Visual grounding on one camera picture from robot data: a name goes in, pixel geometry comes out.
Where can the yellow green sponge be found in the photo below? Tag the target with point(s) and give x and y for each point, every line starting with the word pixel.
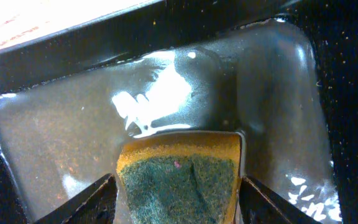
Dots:
pixel 182 177

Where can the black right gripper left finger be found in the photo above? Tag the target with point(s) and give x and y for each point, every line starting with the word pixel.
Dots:
pixel 95 204

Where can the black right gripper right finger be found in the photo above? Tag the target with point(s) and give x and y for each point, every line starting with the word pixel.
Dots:
pixel 259 204

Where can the black tray with water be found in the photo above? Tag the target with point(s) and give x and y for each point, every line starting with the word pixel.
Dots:
pixel 281 74

